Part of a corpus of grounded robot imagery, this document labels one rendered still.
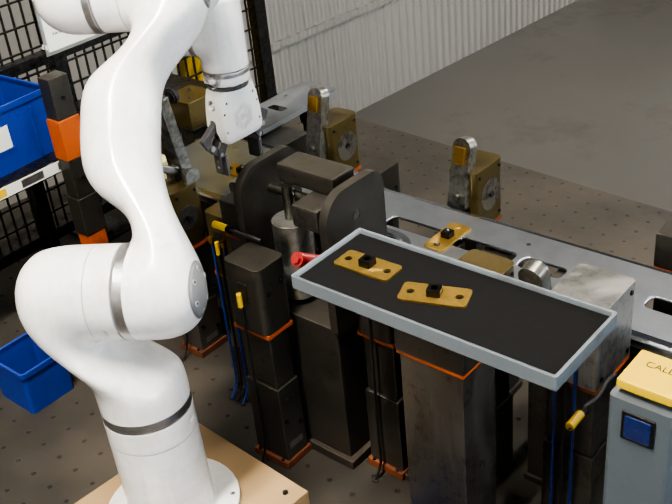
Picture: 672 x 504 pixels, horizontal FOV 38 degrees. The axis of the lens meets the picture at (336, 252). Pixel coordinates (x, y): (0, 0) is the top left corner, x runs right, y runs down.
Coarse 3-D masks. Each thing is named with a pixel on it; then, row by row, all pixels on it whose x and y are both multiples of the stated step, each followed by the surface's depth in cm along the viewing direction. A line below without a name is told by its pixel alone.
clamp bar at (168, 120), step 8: (168, 88) 165; (168, 96) 165; (176, 96) 165; (168, 104) 164; (168, 112) 164; (168, 120) 165; (168, 128) 165; (176, 128) 167; (168, 136) 166; (176, 136) 167; (168, 144) 168; (176, 144) 168; (168, 152) 170; (176, 152) 168; (184, 152) 170; (168, 160) 171; (176, 160) 169; (184, 160) 170; (184, 168) 171
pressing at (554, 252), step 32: (192, 160) 192; (224, 192) 179; (384, 192) 173; (448, 224) 161; (480, 224) 160; (448, 256) 153; (544, 256) 150; (576, 256) 149; (608, 256) 149; (640, 288) 141; (640, 320) 134
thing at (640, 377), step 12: (636, 360) 102; (648, 360) 102; (660, 360) 102; (624, 372) 100; (636, 372) 100; (648, 372) 100; (660, 372) 100; (624, 384) 99; (636, 384) 99; (648, 384) 99; (660, 384) 98; (648, 396) 98; (660, 396) 97
